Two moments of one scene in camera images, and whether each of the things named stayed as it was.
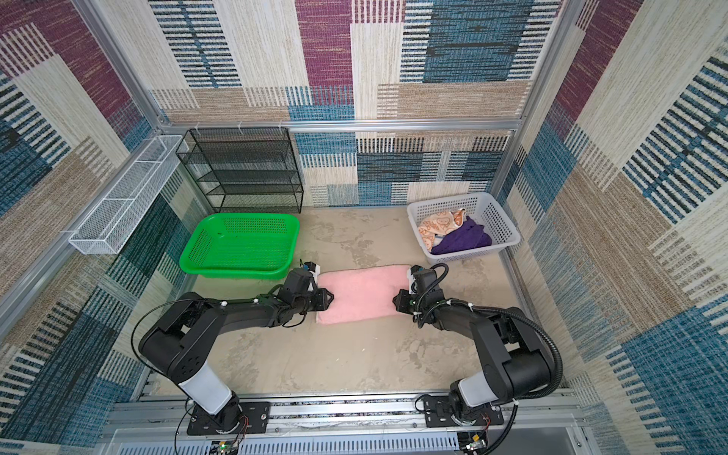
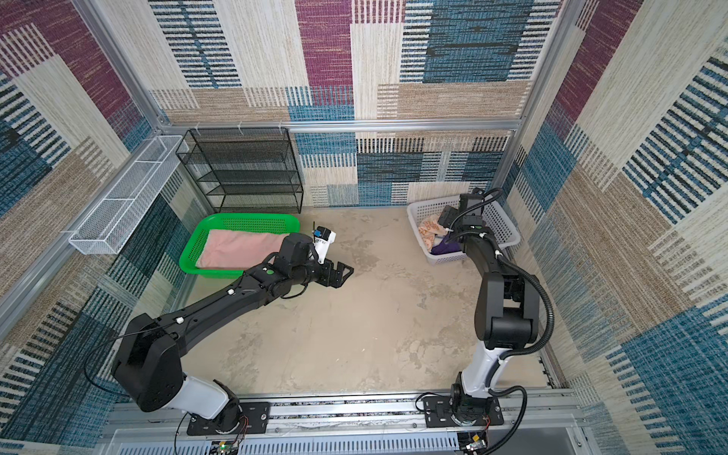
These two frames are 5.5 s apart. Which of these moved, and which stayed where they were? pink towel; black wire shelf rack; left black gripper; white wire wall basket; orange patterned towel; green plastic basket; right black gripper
Moved: pink towel; right black gripper; left black gripper
Stayed: black wire shelf rack; white wire wall basket; orange patterned towel; green plastic basket
